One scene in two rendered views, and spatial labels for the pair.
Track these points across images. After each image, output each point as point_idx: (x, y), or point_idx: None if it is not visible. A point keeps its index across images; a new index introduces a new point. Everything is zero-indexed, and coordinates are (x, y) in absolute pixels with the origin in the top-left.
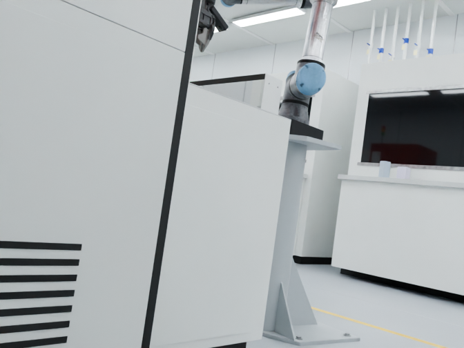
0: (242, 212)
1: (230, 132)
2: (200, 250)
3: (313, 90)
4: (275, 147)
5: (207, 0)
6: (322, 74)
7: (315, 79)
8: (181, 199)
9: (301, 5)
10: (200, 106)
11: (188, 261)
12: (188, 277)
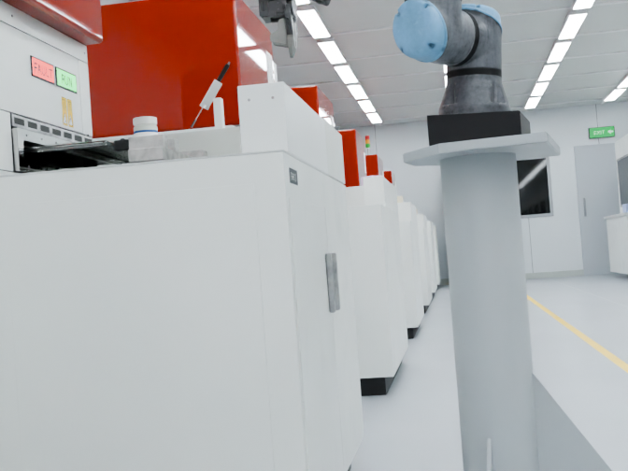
0: (199, 331)
1: (143, 214)
2: (128, 399)
3: (421, 52)
4: (252, 208)
5: None
6: (425, 14)
7: (416, 29)
8: (77, 332)
9: None
10: (78, 195)
11: (109, 416)
12: (115, 438)
